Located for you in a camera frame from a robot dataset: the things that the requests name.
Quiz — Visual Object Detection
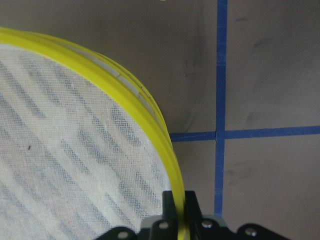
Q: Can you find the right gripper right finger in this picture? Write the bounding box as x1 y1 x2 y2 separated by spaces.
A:
184 190 202 224

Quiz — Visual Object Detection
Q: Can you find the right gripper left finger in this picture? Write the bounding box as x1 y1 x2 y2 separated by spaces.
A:
162 190 178 223

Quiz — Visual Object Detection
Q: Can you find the yellow top steamer layer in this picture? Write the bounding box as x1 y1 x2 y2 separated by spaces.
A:
0 28 187 240

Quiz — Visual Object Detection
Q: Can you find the white steamer cloth liner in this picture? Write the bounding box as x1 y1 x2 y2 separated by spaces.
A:
0 45 171 240

